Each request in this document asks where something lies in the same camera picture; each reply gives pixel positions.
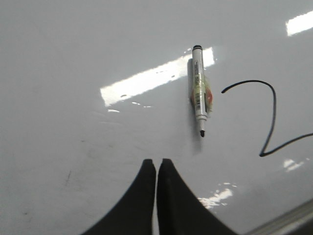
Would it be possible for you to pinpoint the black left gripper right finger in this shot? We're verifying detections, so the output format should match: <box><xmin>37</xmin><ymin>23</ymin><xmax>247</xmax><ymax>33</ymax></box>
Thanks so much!
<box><xmin>156</xmin><ymin>159</ymin><xmax>235</xmax><ymax>235</ymax></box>

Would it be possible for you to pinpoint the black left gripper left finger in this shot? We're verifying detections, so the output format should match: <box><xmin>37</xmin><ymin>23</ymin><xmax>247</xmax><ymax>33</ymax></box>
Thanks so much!
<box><xmin>83</xmin><ymin>159</ymin><xmax>156</xmax><ymax>235</ymax></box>

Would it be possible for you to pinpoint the white whiteboard marker pen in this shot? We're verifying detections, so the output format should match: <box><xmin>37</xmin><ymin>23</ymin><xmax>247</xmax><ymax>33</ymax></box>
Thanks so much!
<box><xmin>192</xmin><ymin>45</ymin><xmax>208</xmax><ymax>137</ymax></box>

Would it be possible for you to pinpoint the red magnet taped to marker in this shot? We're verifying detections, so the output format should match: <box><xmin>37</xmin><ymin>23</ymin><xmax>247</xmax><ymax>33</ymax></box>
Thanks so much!
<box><xmin>191</xmin><ymin>75</ymin><xmax>213</xmax><ymax>116</ymax></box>

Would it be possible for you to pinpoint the white whiteboard with metal frame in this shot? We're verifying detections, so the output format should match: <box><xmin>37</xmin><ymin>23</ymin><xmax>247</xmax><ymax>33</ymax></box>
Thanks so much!
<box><xmin>0</xmin><ymin>0</ymin><xmax>313</xmax><ymax>235</ymax></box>

